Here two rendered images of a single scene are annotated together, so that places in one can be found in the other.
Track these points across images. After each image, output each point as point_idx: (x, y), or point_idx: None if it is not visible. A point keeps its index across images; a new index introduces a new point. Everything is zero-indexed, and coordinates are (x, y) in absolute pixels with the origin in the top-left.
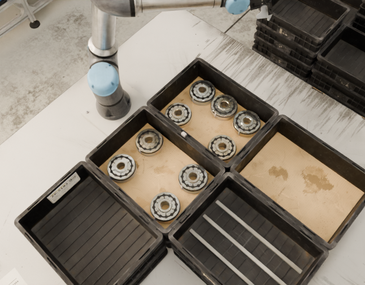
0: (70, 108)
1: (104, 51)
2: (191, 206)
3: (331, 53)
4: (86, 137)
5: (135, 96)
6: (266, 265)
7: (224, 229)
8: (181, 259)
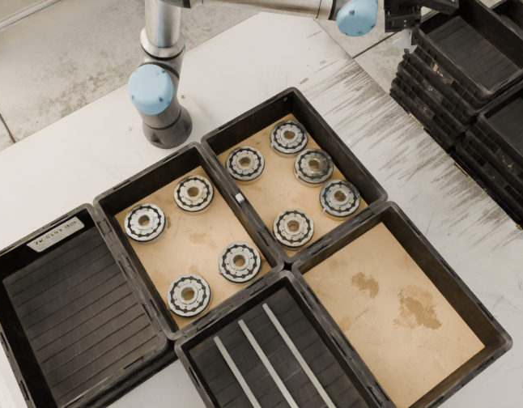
0: (111, 118)
1: (160, 49)
2: (220, 308)
3: (501, 114)
4: (121, 163)
5: (200, 121)
6: None
7: (263, 349)
8: None
